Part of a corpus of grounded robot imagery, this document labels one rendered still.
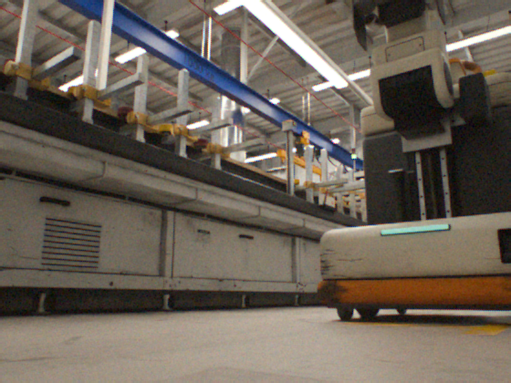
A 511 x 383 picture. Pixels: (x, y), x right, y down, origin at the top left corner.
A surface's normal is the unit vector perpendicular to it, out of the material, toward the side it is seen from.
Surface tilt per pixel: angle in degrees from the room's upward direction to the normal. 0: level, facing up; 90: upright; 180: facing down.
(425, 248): 90
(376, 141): 90
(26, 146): 90
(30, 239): 90
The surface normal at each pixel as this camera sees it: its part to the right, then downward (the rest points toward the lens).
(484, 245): -0.59, -0.18
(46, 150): 0.81, -0.14
